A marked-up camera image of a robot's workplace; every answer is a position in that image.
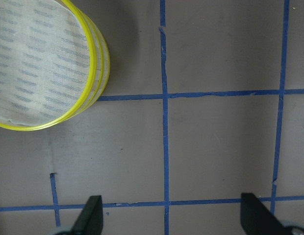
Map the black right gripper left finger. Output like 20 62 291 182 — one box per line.
71 195 103 235

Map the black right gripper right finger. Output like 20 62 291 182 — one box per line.
240 193 288 235

